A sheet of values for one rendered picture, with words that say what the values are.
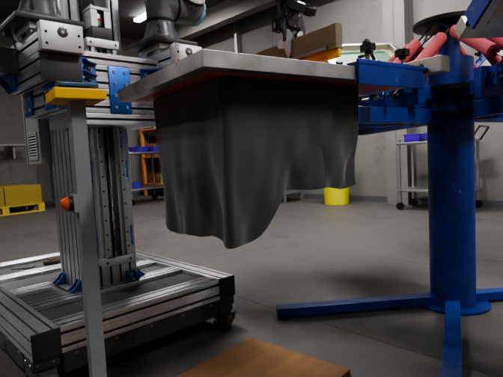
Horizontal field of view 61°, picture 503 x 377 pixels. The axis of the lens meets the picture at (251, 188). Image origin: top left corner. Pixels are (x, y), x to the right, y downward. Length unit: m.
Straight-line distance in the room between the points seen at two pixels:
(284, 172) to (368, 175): 5.41
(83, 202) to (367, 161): 5.60
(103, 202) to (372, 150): 5.13
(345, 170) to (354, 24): 5.62
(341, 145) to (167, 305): 0.93
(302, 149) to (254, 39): 7.07
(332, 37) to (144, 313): 1.17
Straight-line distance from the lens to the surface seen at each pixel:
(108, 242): 1.86
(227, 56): 1.00
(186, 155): 1.24
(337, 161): 1.29
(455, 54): 2.21
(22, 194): 7.98
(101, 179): 1.83
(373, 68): 1.31
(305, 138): 1.22
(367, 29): 6.75
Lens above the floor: 0.75
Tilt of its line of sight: 4 degrees down
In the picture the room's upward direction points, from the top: 3 degrees counter-clockwise
